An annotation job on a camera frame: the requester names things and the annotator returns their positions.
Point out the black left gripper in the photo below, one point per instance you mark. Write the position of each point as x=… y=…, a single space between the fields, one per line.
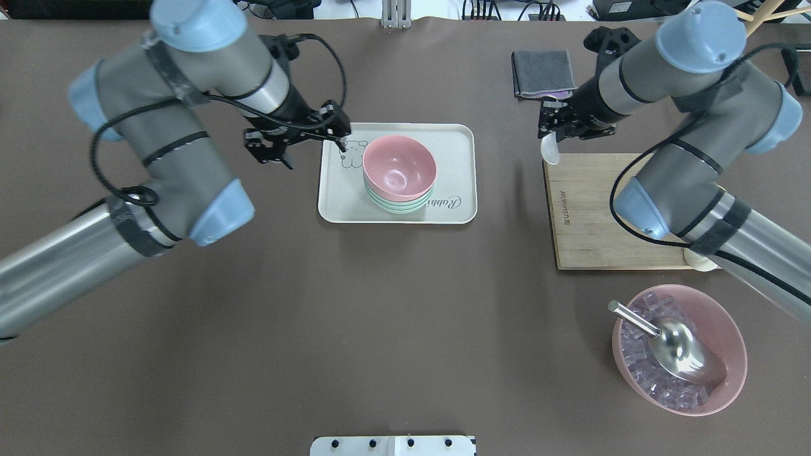
x=296 y=112

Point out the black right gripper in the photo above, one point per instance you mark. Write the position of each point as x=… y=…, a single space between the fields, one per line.
x=587 y=102

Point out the white ceramic spoon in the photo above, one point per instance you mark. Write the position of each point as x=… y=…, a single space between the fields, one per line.
x=549 y=149

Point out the small pink bowl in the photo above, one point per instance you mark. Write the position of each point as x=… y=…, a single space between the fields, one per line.
x=399 y=167

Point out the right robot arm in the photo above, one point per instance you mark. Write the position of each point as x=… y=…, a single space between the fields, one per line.
x=697 y=59

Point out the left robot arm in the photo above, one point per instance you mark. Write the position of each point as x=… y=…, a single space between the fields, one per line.
x=165 y=178

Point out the bottom green bowl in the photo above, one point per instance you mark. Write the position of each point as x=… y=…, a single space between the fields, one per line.
x=400 y=207

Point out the green bowl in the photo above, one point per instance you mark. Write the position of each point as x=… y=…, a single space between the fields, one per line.
x=373 y=193
x=400 y=206

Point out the middle green bowl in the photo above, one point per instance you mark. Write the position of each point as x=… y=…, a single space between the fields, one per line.
x=400 y=206

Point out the top green bowl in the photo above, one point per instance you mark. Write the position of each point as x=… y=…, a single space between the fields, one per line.
x=373 y=193

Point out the large pink bowl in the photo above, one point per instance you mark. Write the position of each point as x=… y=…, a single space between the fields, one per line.
x=717 y=330

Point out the cream rabbit tray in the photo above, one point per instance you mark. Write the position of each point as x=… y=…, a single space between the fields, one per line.
x=343 y=199

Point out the folded grey cloth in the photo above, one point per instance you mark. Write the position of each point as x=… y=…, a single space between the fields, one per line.
x=538 y=73

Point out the bamboo cutting board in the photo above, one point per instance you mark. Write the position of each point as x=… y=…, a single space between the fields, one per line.
x=586 y=236

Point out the wooden mug tree stand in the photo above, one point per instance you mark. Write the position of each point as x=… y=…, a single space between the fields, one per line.
x=767 y=11

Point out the black box at edge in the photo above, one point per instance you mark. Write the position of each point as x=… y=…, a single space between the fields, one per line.
x=798 y=68

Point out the metal ice scoop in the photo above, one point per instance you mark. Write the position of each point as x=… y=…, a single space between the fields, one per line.
x=676 y=348

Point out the clear ice cubes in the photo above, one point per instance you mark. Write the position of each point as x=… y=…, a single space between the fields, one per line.
x=655 y=382

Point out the aluminium frame post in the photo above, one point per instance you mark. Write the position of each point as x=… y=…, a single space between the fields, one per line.
x=396 y=14

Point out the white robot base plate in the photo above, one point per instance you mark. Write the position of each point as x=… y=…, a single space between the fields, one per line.
x=395 y=445

